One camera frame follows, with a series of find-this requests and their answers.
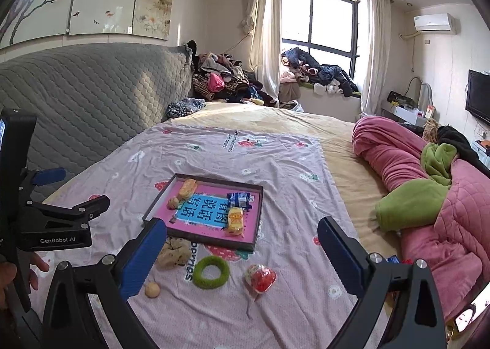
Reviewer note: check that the black garment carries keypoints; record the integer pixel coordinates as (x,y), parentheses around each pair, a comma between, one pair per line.
(455,138)

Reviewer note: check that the person's left hand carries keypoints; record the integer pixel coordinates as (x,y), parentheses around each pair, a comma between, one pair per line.
(38,266)

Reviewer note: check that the dark patterned cloth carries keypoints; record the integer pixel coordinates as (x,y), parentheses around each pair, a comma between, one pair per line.
(185,107)

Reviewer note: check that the beige bed sheet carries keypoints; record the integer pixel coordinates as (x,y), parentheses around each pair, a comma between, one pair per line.
(344,153)

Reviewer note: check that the red white blue snack packet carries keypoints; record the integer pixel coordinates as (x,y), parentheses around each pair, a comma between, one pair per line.
(393,259)

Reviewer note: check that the black flat television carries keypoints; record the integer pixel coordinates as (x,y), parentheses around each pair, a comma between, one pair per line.
(478,96)

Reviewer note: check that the cluttered white side table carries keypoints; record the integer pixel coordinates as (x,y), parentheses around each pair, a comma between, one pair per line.
(405,113)

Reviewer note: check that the dark framed window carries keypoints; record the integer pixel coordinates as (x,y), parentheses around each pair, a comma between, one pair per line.
(329,19)

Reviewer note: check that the cream curtain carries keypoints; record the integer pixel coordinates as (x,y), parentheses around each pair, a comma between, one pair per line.
(266,27)
(375,58)

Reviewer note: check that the strawberry printed blanket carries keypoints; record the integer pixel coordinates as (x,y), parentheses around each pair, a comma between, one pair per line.
(291,199)

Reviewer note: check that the tan plush toy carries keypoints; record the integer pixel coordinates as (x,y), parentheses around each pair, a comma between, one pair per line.
(430,130)

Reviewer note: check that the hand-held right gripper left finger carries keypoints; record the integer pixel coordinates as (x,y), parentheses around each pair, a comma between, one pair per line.
(143,257)

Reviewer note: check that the pile of mixed clothes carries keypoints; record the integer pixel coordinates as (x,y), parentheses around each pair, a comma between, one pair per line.
(226,81)

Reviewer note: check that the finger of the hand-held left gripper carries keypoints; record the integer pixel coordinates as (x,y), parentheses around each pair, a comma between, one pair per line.
(48,176)
(76,211)

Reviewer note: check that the dark box with pink bottom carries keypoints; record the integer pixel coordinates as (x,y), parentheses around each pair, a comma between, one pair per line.
(206,215)

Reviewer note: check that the black bag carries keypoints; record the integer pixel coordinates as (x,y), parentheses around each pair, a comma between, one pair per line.
(400,98)

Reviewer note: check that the grey quilted headboard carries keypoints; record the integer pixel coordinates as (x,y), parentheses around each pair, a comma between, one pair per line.
(95,96)

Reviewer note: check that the beige plush toy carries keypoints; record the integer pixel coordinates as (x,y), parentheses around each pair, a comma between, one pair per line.
(173,253)

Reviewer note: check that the pink blanket with green lining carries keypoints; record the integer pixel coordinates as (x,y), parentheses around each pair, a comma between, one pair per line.
(390,153)

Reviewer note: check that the round tan pastry ball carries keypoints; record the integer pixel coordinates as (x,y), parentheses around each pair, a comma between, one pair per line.
(173,202)
(152,290)

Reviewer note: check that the white air conditioner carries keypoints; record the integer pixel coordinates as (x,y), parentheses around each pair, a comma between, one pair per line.
(434,22)

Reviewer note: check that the clothes pile on windowsill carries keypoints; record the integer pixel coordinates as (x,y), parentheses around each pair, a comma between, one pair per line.
(325,73)

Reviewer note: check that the yellow cake packet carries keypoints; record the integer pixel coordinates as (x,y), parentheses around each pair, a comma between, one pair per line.
(234,220)

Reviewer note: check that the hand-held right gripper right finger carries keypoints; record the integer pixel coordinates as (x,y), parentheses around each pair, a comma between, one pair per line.
(342,255)

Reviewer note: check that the orange bread packet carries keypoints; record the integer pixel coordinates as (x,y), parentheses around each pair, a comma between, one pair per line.
(186,188)

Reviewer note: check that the red and white candy packet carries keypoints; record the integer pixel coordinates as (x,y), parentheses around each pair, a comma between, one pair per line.
(261,279)

